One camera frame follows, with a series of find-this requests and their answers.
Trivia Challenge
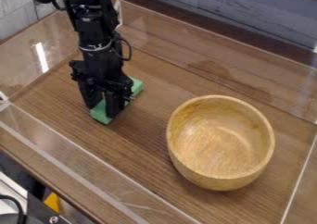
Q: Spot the brown wooden bowl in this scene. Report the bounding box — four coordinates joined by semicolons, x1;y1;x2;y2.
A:
167;94;276;192

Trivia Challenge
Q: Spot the green foam block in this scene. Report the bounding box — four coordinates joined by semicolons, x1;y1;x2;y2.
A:
90;77;144;125

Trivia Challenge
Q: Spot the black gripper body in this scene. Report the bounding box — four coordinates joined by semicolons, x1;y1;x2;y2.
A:
70;37;133;93

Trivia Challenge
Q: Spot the clear acrylic front wall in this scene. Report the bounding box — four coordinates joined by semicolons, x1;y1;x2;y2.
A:
0;97;200;224

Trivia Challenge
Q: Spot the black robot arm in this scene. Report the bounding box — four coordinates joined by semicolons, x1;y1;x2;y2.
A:
35;0;134;118

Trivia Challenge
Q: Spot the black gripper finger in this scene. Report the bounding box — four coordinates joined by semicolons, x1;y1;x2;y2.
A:
105;89;134;118
78;79;104;109

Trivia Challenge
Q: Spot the black cable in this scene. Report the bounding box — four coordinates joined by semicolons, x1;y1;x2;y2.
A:
0;193;29;224

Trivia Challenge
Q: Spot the black and yellow base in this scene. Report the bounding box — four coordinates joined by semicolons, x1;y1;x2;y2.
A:
25;187;76;224

